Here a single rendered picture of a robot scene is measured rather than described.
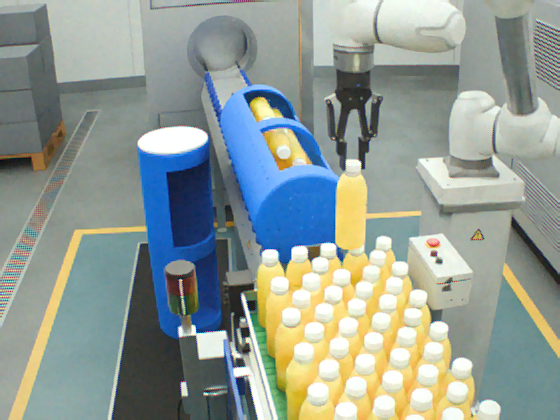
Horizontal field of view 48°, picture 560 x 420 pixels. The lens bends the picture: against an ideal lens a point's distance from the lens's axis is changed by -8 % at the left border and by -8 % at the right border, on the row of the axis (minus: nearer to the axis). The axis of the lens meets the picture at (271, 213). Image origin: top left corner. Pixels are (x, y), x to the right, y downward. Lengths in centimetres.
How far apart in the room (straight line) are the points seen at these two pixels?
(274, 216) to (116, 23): 534
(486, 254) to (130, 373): 151
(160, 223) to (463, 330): 125
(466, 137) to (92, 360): 195
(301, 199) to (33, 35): 393
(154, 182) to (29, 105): 273
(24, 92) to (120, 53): 210
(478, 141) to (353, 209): 80
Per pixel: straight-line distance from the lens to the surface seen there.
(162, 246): 271
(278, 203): 180
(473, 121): 222
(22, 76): 512
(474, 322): 254
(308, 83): 321
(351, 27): 138
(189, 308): 137
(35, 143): 528
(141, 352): 293
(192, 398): 154
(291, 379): 138
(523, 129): 213
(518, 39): 194
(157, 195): 260
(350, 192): 153
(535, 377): 311
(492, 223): 233
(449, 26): 131
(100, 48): 707
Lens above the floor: 196
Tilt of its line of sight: 27 degrees down
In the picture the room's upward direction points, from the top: 2 degrees counter-clockwise
